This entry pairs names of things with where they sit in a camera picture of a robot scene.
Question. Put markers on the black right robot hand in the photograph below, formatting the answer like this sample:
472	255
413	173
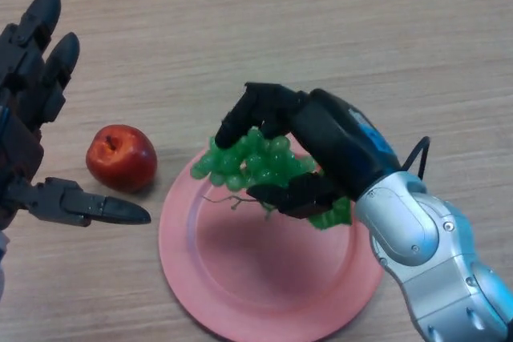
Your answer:
340	146

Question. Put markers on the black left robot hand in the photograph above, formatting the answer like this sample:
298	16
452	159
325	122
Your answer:
22	117

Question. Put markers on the green grape bunch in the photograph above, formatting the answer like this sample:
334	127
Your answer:
264	162

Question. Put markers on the pink round plate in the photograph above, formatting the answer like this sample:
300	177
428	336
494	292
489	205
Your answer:
260	270

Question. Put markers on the red apple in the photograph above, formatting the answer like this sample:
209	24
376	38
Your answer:
122	162

